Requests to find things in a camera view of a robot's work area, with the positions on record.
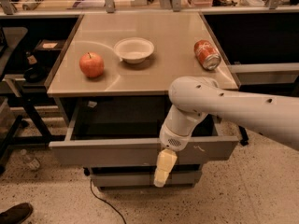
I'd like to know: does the grey top drawer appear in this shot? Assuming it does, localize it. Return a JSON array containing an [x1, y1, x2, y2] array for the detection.
[[50, 95, 238, 167]]

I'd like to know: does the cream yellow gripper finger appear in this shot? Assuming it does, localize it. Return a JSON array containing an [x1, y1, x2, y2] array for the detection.
[[154, 149, 178, 188]]

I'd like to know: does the grey bottom drawer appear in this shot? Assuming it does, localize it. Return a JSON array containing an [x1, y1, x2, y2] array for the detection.
[[91, 171, 202, 189]]

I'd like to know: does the black power cable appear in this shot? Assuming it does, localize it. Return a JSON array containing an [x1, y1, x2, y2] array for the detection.
[[89, 179, 128, 224]]

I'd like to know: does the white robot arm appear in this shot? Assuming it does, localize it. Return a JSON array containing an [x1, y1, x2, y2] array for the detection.
[[154, 77, 299, 188]]

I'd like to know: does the black desk frame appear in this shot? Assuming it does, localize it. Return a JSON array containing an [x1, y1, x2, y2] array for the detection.
[[239, 126, 249, 146]]

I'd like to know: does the dark shoe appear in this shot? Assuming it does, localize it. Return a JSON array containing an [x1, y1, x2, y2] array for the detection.
[[0, 203, 34, 224]]

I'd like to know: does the red soda can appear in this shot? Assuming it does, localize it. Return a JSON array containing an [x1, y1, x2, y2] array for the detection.
[[193, 40, 221, 71]]

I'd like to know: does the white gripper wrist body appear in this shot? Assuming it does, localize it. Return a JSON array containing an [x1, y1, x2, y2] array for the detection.
[[159, 124, 191, 152]]

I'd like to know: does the grey drawer cabinet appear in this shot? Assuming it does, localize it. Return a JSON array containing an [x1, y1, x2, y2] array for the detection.
[[47, 11, 237, 189]]

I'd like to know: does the dark round object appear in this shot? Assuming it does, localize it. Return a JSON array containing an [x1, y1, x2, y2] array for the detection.
[[23, 65, 47, 83]]

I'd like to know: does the clear plastic bottle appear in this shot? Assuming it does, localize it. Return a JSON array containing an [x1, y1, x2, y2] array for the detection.
[[20, 149, 40, 171]]

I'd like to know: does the red apple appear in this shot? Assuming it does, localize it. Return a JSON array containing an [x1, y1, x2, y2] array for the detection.
[[79, 52, 104, 78]]

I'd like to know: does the grey drawer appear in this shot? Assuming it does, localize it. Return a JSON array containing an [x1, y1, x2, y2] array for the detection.
[[50, 95, 238, 167], [91, 171, 202, 189]]

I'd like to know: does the white paper bowl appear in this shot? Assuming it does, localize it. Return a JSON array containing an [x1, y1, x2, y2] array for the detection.
[[114, 37, 154, 64]]

